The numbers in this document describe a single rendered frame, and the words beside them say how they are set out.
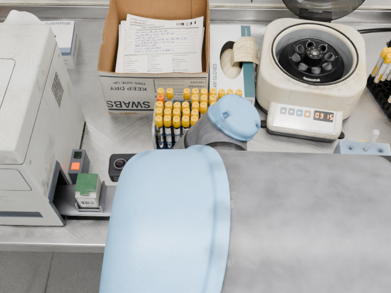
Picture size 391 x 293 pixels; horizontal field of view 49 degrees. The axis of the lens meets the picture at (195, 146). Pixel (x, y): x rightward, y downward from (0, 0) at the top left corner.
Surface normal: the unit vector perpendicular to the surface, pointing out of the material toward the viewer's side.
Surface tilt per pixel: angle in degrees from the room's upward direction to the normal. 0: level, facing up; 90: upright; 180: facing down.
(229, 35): 2
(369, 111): 0
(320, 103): 90
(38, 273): 0
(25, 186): 90
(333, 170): 28
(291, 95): 90
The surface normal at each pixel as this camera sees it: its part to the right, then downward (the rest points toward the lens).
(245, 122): 0.50, -0.46
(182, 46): 0.02, -0.52
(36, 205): -0.02, 0.84
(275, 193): 0.00, -0.69
